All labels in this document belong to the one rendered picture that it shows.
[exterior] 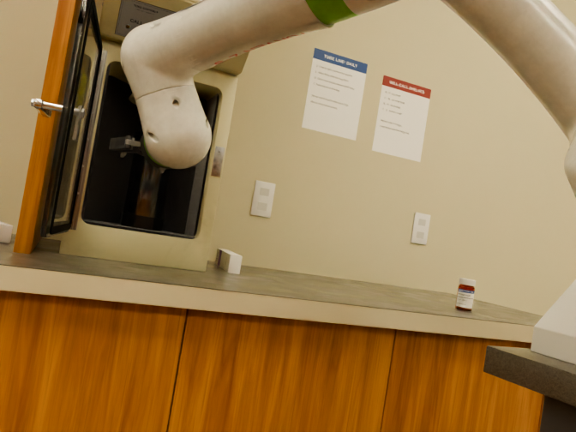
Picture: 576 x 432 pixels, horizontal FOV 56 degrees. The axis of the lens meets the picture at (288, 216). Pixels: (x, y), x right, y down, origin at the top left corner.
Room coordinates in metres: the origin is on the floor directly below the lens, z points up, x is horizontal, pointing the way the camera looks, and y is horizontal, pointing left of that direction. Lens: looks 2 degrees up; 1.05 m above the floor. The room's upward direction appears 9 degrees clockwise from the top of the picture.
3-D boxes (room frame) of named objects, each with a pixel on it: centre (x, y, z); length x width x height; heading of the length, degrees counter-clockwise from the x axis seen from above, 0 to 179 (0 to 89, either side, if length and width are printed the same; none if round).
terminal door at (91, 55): (0.98, 0.41, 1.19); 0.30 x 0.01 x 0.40; 15
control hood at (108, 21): (1.15, 0.30, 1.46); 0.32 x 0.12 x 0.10; 112
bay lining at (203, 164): (1.31, 0.36, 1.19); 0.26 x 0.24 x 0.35; 112
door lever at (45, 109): (0.90, 0.42, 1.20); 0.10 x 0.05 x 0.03; 15
